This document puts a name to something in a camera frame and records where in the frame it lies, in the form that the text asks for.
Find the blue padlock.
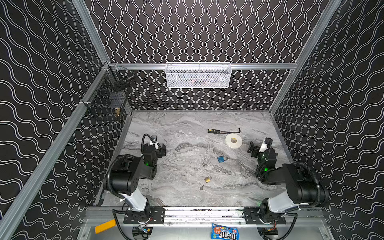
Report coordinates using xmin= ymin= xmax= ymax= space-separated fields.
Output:
xmin=217 ymin=156 xmax=228 ymax=163

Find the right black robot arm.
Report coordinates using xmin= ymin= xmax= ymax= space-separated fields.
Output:
xmin=247 ymin=138 xmax=329 ymax=224

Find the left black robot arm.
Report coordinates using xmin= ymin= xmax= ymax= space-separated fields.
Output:
xmin=103 ymin=134 xmax=166 ymax=225

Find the white tape roll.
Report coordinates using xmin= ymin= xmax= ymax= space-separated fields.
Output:
xmin=225 ymin=134 xmax=243 ymax=149

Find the brass item in basket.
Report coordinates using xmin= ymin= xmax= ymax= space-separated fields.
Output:
xmin=115 ymin=108 xmax=121 ymax=117

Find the black yellow pry tool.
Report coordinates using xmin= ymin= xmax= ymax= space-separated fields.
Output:
xmin=207 ymin=128 xmax=241 ymax=135

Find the brass padlock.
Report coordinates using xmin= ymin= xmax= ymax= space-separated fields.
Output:
xmin=205 ymin=176 xmax=212 ymax=183

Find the yellow block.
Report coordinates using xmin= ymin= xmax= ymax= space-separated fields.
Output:
xmin=95 ymin=220 xmax=117 ymax=234

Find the white mesh basket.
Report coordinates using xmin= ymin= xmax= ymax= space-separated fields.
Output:
xmin=165 ymin=62 xmax=232 ymax=89

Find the m&m candy bag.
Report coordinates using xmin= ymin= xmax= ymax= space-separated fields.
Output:
xmin=211 ymin=224 xmax=240 ymax=240

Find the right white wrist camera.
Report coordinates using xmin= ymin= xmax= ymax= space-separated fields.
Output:
xmin=259 ymin=142 xmax=268 ymax=153

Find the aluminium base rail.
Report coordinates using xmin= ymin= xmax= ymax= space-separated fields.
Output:
xmin=83 ymin=207 xmax=326 ymax=227

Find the black wire basket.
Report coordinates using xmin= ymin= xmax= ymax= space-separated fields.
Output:
xmin=86 ymin=66 xmax=136 ymax=122

